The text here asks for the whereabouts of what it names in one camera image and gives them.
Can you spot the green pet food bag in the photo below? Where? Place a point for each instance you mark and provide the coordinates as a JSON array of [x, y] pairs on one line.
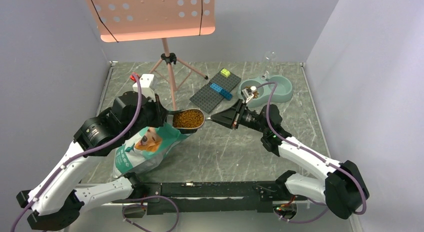
[[146, 149]]

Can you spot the brown kibble in scoop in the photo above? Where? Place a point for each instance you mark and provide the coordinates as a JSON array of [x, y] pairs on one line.
[[188, 119]]

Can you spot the dark grey brick baseplate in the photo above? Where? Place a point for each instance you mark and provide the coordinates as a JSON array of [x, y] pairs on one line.
[[207, 99]]

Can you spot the metal food scoop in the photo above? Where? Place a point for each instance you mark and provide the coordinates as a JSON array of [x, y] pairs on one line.
[[184, 131]]

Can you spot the yellow toy brick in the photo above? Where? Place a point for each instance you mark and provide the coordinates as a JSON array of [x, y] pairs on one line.
[[225, 72]]

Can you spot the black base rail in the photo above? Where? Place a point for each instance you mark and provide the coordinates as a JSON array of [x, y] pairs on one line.
[[187, 197]]

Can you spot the brown kibble in bowl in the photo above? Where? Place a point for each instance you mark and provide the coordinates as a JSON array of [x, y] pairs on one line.
[[255, 94]]

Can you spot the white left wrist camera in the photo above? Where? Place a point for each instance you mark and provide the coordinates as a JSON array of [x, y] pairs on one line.
[[148, 83]]

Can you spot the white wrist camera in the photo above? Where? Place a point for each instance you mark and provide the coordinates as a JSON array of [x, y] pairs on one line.
[[246, 94], [148, 83]]

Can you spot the teal double pet bowl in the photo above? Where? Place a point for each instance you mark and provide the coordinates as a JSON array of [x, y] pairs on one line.
[[282, 94]]

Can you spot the pink music stand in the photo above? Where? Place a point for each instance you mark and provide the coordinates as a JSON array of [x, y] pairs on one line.
[[136, 20]]

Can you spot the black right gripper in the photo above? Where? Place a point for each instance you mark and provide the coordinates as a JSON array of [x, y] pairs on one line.
[[231, 117]]

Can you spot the dark blue toy brick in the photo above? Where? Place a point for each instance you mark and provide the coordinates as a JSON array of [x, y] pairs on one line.
[[227, 95]]

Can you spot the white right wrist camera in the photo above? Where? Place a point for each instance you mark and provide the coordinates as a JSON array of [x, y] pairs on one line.
[[246, 94]]

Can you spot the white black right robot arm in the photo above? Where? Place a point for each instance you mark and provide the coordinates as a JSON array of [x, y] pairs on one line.
[[337, 185]]

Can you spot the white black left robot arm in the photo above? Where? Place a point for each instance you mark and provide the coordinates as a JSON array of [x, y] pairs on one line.
[[56, 202]]

